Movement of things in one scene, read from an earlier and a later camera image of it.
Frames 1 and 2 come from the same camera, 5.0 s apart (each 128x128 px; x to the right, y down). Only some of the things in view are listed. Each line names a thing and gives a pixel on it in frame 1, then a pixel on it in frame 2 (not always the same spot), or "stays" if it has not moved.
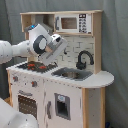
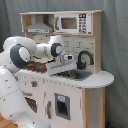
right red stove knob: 34,83 stays
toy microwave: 79,23 stays
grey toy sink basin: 72,73 stays
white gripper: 54,49 -> 63,63
